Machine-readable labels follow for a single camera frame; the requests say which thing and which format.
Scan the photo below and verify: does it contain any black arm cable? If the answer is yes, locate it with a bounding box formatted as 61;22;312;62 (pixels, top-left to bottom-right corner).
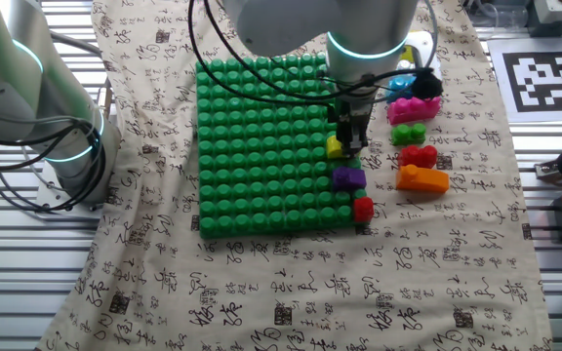
186;0;445;105

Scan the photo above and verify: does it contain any black white patterned mat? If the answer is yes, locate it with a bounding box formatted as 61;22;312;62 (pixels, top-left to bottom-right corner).
486;37;562;124

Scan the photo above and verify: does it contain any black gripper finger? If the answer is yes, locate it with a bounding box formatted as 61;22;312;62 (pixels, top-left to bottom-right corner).
350;116;370;158
334;115;354;153

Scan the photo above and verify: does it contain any green two-stud block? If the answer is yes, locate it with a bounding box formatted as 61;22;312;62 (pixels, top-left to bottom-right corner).
390;122;428;147

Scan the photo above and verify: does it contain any purple one-stud block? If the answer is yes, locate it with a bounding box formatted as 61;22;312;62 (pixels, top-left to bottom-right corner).
331;165;368;193

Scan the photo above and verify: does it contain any beige calligraphy print cloth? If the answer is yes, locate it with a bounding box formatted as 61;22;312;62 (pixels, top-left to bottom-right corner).
34;0;555;351

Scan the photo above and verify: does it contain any small red one-stud block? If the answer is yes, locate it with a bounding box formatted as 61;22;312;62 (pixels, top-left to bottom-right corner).
352;195;377;224

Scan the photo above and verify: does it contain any lime one-stud block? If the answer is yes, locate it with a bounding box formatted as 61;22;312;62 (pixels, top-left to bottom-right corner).
325;135;345;161

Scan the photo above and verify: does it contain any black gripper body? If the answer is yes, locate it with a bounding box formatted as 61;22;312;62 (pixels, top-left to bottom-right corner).
326;93;376;129

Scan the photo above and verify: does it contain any green studded baseplate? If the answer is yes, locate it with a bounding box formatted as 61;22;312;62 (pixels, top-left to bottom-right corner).
194;52;376;241

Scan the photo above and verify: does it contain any blue three-stud block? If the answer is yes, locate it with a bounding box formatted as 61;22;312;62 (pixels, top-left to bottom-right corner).
386;74;418;104

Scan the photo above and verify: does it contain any black base cable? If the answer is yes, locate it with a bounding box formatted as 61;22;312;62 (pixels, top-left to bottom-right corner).
0;119;109;215

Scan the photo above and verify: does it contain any clear plastic tub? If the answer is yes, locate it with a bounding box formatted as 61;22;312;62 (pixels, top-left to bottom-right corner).
468;3;530;29

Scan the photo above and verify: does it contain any red two-stud block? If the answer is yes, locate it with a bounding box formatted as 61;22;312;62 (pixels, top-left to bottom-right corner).
397;144;439;170

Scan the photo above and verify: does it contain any orange long one-stud block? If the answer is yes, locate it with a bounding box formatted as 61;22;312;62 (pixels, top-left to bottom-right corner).
395;163;451;195

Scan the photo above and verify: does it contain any grey equipment box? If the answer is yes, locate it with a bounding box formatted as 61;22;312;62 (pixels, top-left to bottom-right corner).
533;0;562;24

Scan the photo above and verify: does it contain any magenta three-stud block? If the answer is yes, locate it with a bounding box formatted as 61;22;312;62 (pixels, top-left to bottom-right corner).
386;95;443;126

